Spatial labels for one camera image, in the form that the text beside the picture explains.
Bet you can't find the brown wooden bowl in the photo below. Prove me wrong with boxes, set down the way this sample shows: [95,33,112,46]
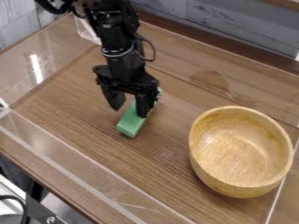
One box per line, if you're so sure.
[188,106,295,199]

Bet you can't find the black metal bracket with bolt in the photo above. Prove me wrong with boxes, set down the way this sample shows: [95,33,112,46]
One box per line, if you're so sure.
[25,199,68,224]

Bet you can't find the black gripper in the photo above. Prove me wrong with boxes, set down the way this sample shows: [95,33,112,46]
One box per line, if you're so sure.
[92,55,159,118]

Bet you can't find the green rectangular block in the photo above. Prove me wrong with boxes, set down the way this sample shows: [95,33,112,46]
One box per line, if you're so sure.
[116,87,163,138]

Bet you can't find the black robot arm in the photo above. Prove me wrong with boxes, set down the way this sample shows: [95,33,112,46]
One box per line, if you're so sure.
[35,0,159,118]

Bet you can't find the clear acrylic corner bracket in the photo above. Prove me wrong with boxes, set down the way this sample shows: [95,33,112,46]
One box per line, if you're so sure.
[75,17,101,46]

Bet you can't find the black cable bottom left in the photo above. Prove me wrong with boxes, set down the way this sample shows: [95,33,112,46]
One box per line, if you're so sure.
[0,194,29,224]

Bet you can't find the clear acrylic barrier walls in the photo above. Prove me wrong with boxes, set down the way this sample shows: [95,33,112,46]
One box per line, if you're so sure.
[0,15,299,224]

